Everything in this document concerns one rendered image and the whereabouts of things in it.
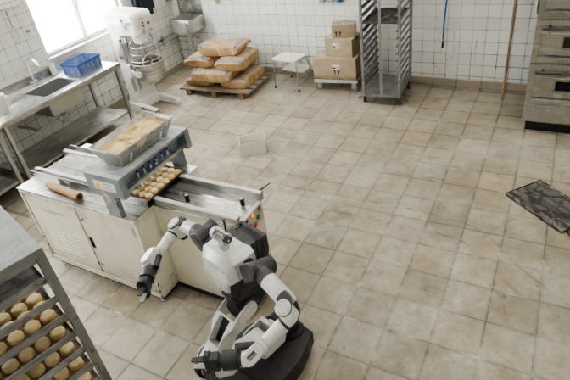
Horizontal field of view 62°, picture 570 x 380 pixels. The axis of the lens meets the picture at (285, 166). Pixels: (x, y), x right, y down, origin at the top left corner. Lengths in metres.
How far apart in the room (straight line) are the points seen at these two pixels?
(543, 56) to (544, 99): 0.45
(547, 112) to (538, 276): 2.16
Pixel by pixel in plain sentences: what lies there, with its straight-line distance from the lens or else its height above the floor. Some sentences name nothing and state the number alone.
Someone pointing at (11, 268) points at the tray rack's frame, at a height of 1.81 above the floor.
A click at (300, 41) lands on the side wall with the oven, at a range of 7.19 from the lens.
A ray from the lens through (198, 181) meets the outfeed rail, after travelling 3.50.
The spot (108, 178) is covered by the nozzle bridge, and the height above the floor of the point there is 1.18.
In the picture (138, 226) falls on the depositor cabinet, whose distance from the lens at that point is 3.42.
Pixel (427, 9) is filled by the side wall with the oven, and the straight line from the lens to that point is 6.44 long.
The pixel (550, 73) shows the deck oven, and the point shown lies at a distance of 5.44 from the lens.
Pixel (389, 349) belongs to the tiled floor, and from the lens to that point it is 3.39.
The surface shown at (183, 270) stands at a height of 0.25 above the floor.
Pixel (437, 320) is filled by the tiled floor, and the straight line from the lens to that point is 3.55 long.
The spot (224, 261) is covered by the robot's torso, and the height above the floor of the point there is 1.10.
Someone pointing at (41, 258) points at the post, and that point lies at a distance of 1.71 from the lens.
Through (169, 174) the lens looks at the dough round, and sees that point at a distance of 3.60.
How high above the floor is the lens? 2.73
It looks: 32 degrees down
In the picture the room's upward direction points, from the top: 9 degrees counter-clockwise
